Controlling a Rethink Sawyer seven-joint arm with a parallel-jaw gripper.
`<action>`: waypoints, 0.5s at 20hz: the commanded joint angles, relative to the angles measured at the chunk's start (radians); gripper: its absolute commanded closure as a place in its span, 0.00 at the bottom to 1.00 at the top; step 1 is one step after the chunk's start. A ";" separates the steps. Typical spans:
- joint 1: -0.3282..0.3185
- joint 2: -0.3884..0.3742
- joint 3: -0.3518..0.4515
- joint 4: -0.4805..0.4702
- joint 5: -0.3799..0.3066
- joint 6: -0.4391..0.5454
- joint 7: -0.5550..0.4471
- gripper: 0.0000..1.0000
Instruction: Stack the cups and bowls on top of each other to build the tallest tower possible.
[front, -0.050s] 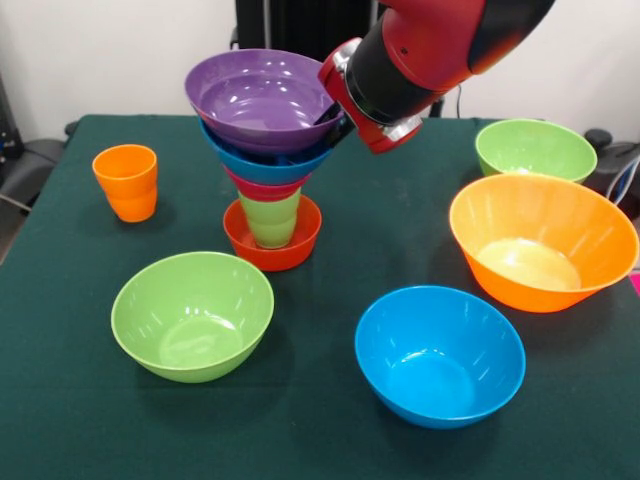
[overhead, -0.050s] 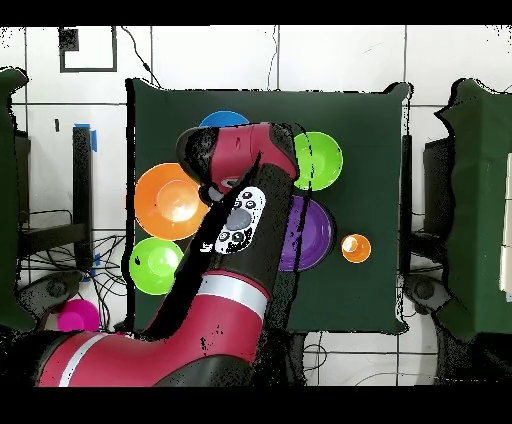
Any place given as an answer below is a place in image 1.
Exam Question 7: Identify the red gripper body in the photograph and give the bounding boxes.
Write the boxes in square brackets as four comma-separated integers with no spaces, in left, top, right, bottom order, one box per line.
[317,37,424,156]

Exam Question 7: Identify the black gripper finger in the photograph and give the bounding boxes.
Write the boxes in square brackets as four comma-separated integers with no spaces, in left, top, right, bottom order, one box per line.
[327,117,358,149]
[312,101,344,126]

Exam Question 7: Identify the purple plastic bowl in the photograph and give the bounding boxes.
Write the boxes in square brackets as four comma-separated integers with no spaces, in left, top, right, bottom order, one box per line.
[184,47,347,156]

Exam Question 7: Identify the blue plastic bowl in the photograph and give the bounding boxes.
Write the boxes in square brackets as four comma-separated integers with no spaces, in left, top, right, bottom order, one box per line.
[354,285,527,431]
[198,117,336,187]

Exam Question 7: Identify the pink plastic bowl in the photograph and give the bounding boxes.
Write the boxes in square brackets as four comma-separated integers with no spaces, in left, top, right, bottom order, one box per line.
[223,167,304,203]

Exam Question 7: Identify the green plastic cup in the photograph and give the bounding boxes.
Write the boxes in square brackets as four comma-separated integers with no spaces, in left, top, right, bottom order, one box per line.
[236,189,302,250]

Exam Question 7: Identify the red plastic bowl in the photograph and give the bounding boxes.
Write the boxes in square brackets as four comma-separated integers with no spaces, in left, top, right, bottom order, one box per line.
[222,194,323,273]

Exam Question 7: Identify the large orange plastic bowl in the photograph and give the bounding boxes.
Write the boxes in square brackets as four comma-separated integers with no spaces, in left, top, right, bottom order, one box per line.
[448,173,634,315]

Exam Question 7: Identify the green plastic bowl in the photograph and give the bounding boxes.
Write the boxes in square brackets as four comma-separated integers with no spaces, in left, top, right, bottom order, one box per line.
[110,250,276,385]
[474,118,599,185]

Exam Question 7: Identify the orange plastic cup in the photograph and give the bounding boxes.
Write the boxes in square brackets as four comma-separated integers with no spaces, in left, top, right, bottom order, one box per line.
[91,143,159,224]

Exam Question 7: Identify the black office chair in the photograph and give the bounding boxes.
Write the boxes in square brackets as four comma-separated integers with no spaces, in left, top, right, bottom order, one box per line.
[582,127,640,209]
[0,119,81,216]

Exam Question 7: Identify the dark green tablecloth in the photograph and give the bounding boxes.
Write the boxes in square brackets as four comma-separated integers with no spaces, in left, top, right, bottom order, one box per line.
[0,113,640,480]

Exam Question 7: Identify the black wall cable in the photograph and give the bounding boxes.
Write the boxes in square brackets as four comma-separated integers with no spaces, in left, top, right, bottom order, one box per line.
[428,84,464,119]

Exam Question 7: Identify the blue and white cables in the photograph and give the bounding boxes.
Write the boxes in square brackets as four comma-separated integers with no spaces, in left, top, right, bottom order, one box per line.
[604,154,640,221]

